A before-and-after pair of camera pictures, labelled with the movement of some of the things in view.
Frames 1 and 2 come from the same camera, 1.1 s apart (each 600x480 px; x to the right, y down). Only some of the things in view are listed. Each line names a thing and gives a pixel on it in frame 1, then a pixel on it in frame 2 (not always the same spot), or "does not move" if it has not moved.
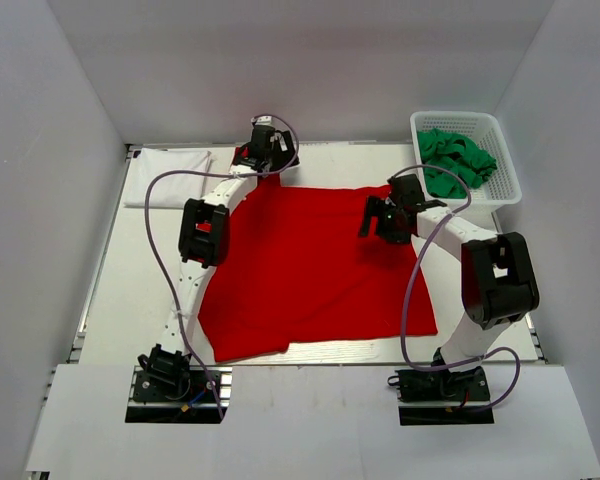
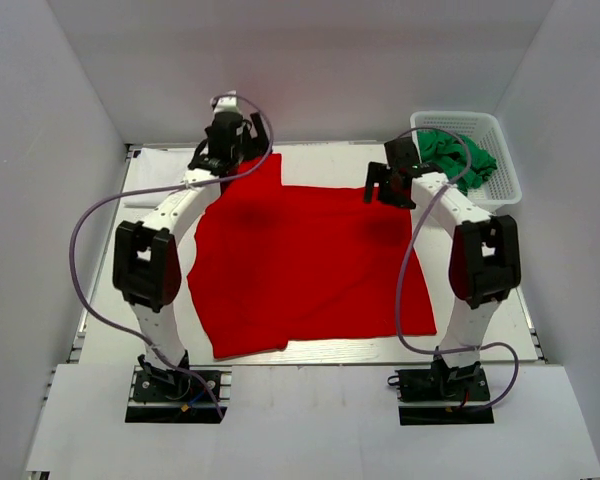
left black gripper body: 281,159 → 250,147
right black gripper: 376,207 → 377,173
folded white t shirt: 168,190 does not move
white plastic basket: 500,187 does not move
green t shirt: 456,153 does not move
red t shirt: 295,267 does not move
